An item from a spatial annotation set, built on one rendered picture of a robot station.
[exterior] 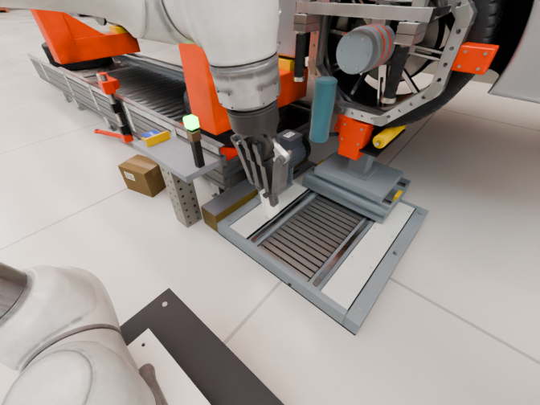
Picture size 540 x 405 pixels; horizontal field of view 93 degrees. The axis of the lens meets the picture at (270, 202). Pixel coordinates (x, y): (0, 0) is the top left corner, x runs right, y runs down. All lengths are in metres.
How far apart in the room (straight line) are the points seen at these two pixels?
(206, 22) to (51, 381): 0.50
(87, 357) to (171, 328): 0.35
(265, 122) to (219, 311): 0.92
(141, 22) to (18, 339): 0.52
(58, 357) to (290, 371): 0.74
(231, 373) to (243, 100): 0.63
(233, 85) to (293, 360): 0.94
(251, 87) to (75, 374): 0.45
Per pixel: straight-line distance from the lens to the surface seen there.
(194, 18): 0.35
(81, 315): 0.62
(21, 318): 0.60
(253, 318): 1.14
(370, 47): 0.99
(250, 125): 0.37
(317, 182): 1.49
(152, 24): 0.44
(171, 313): 0.86
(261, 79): 0.35
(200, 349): 0.79
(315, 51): 1.26
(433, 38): 1.29
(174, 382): 0.74
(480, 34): 1.15
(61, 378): 0.51
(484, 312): 1.44
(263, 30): 0.34
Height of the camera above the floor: 1.03
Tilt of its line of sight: 41 degrees down
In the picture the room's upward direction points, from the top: straight up
